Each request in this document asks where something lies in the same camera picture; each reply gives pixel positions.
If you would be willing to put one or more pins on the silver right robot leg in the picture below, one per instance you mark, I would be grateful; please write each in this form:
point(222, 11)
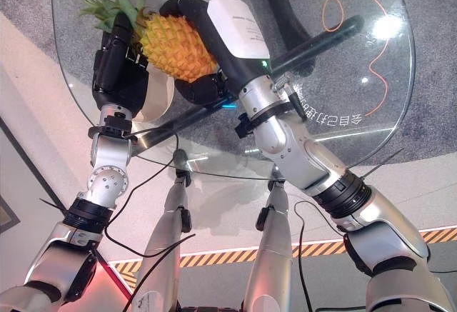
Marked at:
point(271, 233)

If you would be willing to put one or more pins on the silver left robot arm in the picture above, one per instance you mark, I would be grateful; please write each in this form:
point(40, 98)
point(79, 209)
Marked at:
point(103, 180)

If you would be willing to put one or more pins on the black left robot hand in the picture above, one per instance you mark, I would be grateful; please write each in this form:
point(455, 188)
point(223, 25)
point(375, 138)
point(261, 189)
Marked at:
point(119, 76)

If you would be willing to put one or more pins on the yellow pineapple with green crown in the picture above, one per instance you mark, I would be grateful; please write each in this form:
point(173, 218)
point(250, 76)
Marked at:
point(175, 46)

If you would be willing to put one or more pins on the white round plate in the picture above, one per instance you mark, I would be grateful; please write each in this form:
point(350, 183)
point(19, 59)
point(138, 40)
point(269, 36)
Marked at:
point(159, 94)

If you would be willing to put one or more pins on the black curved table leg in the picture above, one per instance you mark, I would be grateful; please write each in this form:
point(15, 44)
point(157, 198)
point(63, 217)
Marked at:
point(282, 8)

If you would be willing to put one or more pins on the silver left robot leg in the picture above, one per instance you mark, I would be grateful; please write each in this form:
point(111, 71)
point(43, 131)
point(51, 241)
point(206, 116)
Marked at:
point(164, 226)

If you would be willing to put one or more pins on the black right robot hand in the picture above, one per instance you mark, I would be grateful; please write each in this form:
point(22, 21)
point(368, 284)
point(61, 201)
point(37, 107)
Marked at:
point(233, 26)

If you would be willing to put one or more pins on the orange curved line on glass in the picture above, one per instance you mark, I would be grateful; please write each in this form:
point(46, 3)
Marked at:
point(380, 58)

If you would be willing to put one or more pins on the silver robot leg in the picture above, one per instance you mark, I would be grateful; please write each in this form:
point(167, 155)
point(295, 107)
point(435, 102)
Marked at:
point(271, 233)
point(164, 226)

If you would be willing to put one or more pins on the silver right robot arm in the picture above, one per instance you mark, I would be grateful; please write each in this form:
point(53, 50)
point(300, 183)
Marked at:
point(314, 169)

